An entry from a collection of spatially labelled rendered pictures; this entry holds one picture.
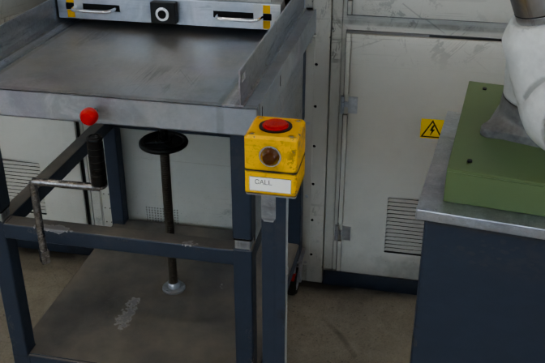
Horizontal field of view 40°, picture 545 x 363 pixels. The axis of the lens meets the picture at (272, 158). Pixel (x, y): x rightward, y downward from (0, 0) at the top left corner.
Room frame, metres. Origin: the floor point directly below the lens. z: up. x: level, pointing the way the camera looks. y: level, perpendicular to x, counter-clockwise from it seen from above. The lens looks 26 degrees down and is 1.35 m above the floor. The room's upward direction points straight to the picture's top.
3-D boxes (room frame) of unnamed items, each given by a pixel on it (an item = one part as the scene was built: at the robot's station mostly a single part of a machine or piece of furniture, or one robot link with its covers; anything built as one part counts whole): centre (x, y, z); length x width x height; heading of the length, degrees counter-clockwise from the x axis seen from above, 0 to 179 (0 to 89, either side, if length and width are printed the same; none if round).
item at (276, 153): (0.98, 0.00, 0.87); 0.03 x 0.01 x 0.03; 78
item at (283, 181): (1.03, 0.00, 0.85); 0.08 x 0.08 x 0.10; 78
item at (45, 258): (1.29, 0.40, 0.62); 0.17 x 0.03 x 0.30; 79
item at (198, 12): (1.72, 0.24, 0.90); 0.54 x 0.05 x 0.06; 78
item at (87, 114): (1.27, 0.33, 0.82); 0.04 x 0.03 x 0.03; 168
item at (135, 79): (1.62, 0.26, 0.82); 0.68 x 0.62 x 0.06; 168
